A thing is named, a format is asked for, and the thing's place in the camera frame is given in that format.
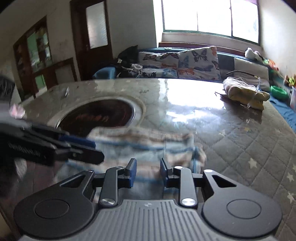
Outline blue striped knit garment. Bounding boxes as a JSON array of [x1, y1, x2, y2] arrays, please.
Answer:
[[54, 127, 207, 200]]

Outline folded yellow-white clothes in bag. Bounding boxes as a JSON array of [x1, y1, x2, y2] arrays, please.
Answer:
[[223, 77, 270, 110]]

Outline pink white plastic bag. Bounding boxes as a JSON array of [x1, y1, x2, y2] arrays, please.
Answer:
[[9, 103, 26, 119]]

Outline wooden glass cabinet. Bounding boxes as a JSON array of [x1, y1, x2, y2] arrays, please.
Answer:
[[13, 17, 78, 100]]

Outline blue chair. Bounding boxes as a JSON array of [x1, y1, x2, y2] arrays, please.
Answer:
[[93, 67, 116, 80]]

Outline grey quilted star table cover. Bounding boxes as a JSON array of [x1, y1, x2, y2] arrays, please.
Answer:
[[25, 79, 295, 240]]

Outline black bag on sofa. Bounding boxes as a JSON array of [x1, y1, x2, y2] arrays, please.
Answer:
[[117, 45, 138, 68]]

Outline butterfly print pillow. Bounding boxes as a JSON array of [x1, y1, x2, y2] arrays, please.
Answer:
[[177, 46, 221, 81]]

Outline dark wooden door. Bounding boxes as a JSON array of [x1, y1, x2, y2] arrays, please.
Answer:
[[70, 0, 113, 81]]

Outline white grey cushion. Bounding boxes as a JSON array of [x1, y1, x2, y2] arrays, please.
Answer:
[[233, 58, 270, 92]]

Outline blue bed sheet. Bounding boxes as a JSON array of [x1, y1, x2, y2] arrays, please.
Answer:
[[269, 96, 296, 132]]

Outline green plastic bowl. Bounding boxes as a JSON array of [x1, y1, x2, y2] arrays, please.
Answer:
[[270, 85, 288, 101]]

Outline clear plastic storage box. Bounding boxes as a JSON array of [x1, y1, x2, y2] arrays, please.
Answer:
[[290, 87, 296, 113]]

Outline white plush toy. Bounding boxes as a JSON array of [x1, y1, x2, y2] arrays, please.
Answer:
[[245, 48, 264, 63]]

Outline yellow orange plush toy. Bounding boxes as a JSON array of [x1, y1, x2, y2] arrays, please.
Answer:
[[283, 74, 296, 88]]

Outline large window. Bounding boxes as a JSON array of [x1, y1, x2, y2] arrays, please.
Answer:
[[162, 0, 260, 44]]

